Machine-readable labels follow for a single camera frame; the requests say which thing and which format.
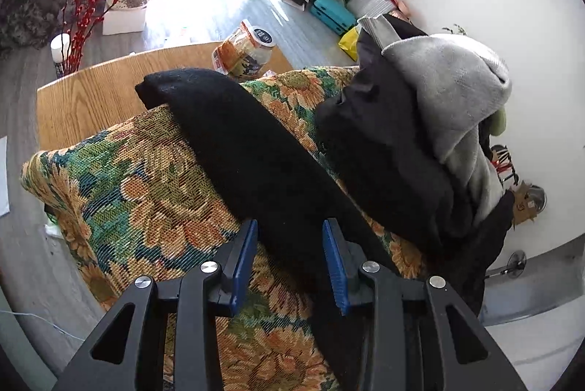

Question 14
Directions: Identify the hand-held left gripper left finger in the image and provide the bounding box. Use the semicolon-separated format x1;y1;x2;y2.
52;218;259;391

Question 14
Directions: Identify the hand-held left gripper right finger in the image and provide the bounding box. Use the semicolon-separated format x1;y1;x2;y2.
322;218;526;391

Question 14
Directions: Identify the black knit sweater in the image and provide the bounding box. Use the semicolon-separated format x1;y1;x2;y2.
135;68;517;391

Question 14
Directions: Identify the sunflower tablecloth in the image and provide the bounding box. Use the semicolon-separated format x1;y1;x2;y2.
20;66;430;391

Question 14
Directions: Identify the black jacket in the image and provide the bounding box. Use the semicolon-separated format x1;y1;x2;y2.
315;16;485;255

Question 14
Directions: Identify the black standing fan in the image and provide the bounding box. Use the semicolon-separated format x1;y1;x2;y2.
484;249;527;279

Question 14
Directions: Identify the cardboard box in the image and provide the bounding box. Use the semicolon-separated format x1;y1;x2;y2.
509;183;540;232

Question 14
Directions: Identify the plastic snack jar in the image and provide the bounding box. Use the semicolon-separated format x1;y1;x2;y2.
211;20;277;81

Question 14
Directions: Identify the grey knit sweater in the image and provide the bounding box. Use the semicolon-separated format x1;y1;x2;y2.
359;14;513;227

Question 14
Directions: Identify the green garment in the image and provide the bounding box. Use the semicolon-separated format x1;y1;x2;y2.
491;105;508;136

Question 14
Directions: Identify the yellow bag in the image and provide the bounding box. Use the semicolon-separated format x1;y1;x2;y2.
338;25;362;63

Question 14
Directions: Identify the white paper sheet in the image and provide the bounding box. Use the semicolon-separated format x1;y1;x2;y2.
0;136;11;215

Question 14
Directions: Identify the teal plastic box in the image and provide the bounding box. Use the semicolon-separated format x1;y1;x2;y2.
311;0;358;36

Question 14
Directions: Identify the white box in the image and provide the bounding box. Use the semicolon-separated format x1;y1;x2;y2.
101;2;147;36

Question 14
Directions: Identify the white vase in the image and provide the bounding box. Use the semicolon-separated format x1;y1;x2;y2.
50;33;71;65

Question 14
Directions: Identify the dark patterned cloth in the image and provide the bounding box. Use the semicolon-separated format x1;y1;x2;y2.
0;0;69;53

